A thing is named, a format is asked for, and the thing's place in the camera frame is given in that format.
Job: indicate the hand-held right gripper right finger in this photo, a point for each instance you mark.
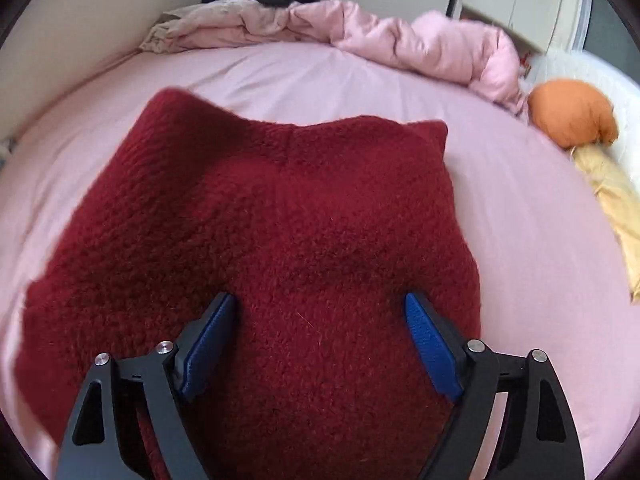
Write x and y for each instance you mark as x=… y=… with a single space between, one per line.
x=432 y=347

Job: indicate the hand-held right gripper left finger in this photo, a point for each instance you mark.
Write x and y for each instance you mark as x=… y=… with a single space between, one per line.
x=207 y=347

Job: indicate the red knit cardigan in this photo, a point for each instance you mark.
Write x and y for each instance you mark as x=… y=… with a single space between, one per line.
x=280 y=230

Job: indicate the yellow cloth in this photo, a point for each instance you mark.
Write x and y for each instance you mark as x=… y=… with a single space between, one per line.
x=617 y=200

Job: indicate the orange pillow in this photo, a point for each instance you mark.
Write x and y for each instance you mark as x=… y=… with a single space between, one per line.
x=570 y=110

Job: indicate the pink bed sheet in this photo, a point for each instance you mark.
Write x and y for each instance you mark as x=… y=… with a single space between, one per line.
x=310 y=85

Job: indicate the pink duvet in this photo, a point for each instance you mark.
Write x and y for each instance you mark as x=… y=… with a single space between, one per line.
x=430 y=45

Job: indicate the beige blanket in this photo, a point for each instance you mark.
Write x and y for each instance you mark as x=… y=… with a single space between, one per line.
x=210 y=27

